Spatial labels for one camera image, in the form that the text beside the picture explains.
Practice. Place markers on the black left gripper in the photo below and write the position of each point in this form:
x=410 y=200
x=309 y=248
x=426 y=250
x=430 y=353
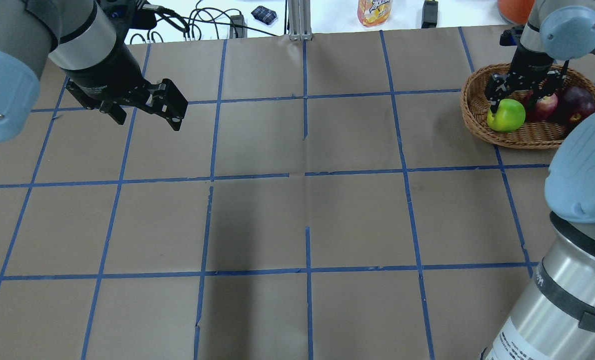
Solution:
x=106 y=71

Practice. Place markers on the orange round object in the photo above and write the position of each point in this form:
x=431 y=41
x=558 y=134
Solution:
x=515 y=11

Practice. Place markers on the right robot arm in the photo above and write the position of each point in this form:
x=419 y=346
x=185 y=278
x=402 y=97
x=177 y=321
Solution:
x=554 y=318

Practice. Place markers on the green apple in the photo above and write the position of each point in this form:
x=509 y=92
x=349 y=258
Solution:
x=510 y=116

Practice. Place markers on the aluminium frame post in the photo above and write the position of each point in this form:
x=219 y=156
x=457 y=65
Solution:
x=299 y=20

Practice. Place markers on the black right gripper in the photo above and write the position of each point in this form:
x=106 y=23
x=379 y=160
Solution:
x=531 y=63

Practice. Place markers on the black power adapter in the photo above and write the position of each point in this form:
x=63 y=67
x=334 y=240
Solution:
x=430 y=14

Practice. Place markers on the orange drink bottle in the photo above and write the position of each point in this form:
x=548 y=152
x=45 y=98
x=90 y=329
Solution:
x=371 y=13

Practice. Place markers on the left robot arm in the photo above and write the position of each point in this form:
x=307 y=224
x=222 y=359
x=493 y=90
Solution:
x=86 y=40

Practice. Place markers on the red yellow apple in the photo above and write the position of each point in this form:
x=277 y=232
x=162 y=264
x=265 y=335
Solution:
x=539 y=109

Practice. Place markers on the dark red apple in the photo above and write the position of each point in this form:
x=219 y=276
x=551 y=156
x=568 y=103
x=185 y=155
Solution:
x=575 y=104

